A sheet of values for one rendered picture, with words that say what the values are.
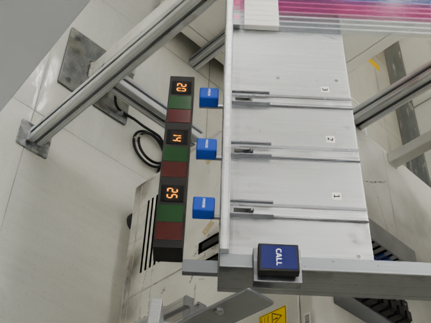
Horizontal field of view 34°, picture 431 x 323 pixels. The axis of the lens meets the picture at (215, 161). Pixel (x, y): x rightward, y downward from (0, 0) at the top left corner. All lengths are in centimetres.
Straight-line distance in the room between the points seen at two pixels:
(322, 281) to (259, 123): 28
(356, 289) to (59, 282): 89
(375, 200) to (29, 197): 80
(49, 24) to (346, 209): 52
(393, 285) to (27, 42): 61
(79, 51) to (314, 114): 114
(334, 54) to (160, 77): 119
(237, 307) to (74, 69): 129
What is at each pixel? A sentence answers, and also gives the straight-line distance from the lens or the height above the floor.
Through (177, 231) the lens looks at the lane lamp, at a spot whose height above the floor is 67.
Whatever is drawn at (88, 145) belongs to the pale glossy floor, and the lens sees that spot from 196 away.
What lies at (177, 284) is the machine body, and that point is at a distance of 155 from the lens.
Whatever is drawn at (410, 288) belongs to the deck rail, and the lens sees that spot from 98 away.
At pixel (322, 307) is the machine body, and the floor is 62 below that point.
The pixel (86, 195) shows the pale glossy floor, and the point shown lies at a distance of 187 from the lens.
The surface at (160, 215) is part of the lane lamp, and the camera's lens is 98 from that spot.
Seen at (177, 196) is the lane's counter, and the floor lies 66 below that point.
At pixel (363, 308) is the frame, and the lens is 131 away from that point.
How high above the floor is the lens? 127
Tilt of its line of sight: 33 degrees down
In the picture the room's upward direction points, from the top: 57 degrees clockwise
